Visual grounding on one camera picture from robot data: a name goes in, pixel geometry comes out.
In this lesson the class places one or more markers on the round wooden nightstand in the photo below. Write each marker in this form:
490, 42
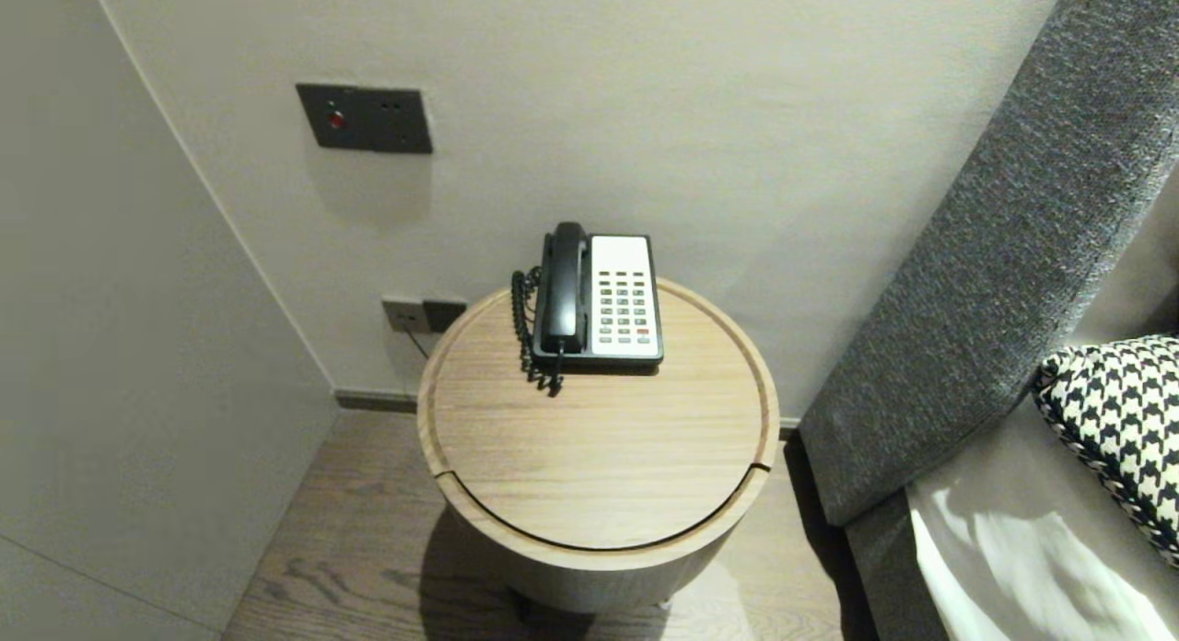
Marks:
599, 581

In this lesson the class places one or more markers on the black telephone handset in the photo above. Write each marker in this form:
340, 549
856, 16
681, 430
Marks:
564, 291

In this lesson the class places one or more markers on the black and white telephone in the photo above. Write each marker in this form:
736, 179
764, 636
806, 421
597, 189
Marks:
622, 291

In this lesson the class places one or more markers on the round wooden side table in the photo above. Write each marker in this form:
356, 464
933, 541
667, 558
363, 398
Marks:
599, 438

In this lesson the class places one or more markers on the grey fabric headboard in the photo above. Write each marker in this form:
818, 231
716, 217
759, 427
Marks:
976, 300

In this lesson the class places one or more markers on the white bed sheet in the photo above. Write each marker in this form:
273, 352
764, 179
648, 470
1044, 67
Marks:
1032, 549

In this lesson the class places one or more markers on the black white houndstooth pillow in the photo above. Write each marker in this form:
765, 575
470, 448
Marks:
1124, 420

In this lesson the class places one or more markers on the dark wall outlet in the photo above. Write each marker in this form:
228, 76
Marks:
446, 312

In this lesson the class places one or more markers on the beige wall outlet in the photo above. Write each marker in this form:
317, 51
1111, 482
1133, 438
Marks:
402, 314

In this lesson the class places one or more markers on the dark wall switch panel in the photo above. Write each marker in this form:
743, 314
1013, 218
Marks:
368, 119

